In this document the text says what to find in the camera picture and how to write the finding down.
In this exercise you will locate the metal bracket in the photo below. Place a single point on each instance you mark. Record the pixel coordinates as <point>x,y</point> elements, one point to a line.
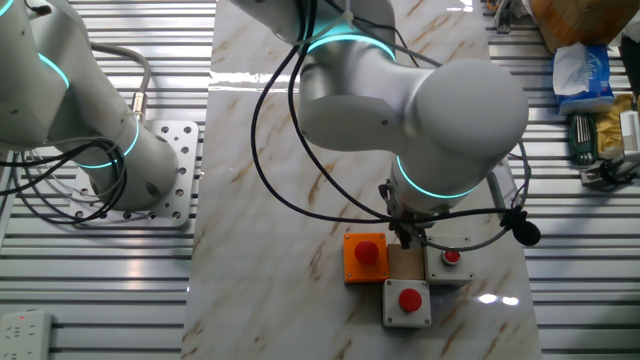
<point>505,17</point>

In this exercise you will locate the brown cardboard box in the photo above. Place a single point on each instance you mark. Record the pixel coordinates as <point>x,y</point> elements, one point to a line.
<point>585,20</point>

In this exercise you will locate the marble pattern mat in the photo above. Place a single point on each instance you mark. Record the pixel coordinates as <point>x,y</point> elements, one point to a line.
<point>280,250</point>

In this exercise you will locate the white Flexiv robot arm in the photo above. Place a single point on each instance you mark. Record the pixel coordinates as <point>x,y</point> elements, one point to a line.
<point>450,115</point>

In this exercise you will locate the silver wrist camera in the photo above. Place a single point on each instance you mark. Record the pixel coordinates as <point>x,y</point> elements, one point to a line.
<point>496,190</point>

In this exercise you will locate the green hex key set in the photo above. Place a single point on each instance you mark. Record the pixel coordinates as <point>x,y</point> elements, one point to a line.
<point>582,135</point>

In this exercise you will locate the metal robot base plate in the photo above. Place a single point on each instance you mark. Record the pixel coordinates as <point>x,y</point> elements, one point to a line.
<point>186,150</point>

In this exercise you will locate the orange box red mushroom button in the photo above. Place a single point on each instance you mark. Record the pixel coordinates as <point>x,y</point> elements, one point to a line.
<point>352,270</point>

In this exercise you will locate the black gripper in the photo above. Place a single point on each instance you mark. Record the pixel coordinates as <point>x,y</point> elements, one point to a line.
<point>410,225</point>

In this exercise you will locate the grey box small red button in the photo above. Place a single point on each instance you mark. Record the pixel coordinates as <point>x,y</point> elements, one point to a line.
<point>460,275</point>

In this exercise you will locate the white power strip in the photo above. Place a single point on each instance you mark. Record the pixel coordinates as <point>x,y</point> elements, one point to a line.
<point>25,335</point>

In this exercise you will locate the small wooden block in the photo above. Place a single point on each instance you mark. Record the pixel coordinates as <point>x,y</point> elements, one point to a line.
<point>406,267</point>

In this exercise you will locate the silver ribbed camera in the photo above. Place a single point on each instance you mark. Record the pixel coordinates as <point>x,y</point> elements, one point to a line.
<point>631,132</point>

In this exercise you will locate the blue tissue pack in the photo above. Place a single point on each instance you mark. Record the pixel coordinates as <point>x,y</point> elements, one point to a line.
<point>595,75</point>

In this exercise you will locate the grey box large red button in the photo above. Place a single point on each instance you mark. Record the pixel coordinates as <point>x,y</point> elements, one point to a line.
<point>392,315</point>

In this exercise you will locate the black upright bar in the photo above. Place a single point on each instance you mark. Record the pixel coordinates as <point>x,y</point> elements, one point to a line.
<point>631,65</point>

